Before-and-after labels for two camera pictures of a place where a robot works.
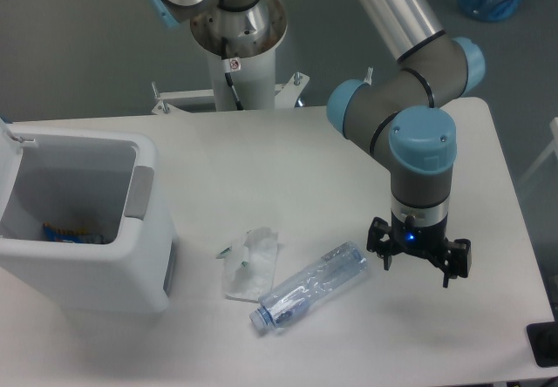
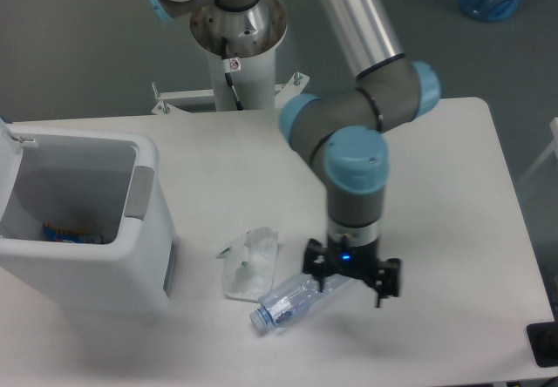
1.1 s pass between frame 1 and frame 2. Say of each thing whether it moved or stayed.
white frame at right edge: stayed
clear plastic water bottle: stayed
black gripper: moved
